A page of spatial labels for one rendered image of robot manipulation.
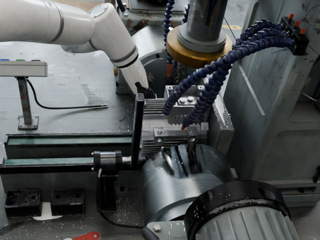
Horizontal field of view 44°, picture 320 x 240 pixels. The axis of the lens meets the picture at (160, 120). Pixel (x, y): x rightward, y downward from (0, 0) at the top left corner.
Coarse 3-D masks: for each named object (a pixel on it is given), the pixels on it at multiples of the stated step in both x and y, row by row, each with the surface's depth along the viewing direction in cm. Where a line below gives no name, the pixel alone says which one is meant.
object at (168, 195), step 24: (192, 144) 99; (144, 168) 101; (168, 168) 94; (192, 168) 93; (216, 168) 95; (144, 192) 97; (168, 192) 90; (192, 192) 88; (144, 216) 94; (168, 216) 88
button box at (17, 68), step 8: (0, 64) 129; (8, 64) 129; (16, 64) 130; (24, 64) 130; (32, 64) 131; (40, 64) 131; (0, 72) 129; (8, 72) 129; (16, 72) 130; (24, 72) 130; (32, 72) 131; (40, 72) 131
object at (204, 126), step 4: (144, 124) 113; (148, 124) 113; (200, 124) 117; (204, 124) 116; (208, 124) 117; (144, 128) 113; (148, 128) 113; (200, 128) 117; (204, 128) 116; (208, 128) 117
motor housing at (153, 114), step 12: (144, 108) 116; (156, 108) 117; (144, 120) 115; (156, 120) 116; (144, 132) 115; (168, 132) 116; (180, 132) 116; (204, 132) 118; (144, 144) 115; (156, 144) 116; (168, 144) 116; (180, 144) 117; (204, 144) 119; (144, 156) 119
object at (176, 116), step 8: (168, 88) 118; (192, 88) 121; (200, 88) 121; (168, 96) 115; (184, 96) 121; (192, 96) 121; (176, 104) 113; (184, 104) 116; (192, 104) 117; (176, 112) 114; (184, 112) 114; (208, 112) 115; (168, 120) 116; (176, 120) 115; (200, 120) 117
